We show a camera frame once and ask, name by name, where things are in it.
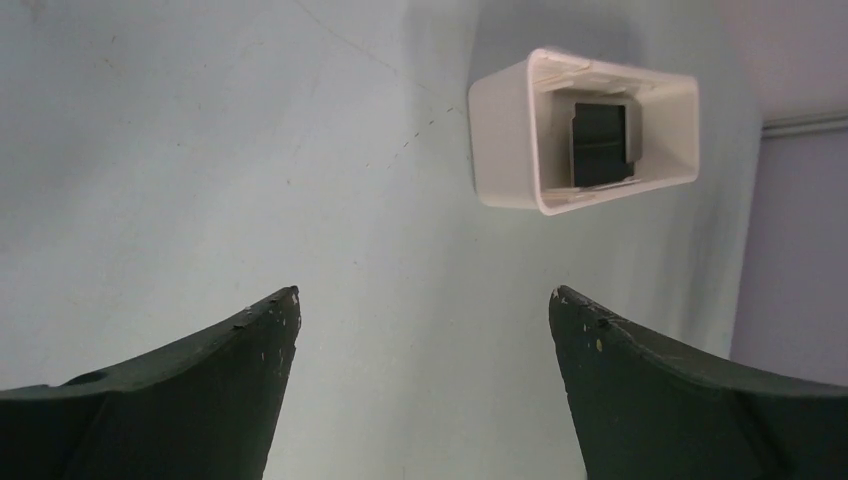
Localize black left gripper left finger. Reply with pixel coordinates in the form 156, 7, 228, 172
1, 286, 301, 479

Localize black credit card in bin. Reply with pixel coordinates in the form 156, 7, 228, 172
572, 103, 634, 188

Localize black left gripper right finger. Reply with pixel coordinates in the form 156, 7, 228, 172
549, 286, 847, 479

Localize white plastic bin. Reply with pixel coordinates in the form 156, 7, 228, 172
468, 48, 700, 216

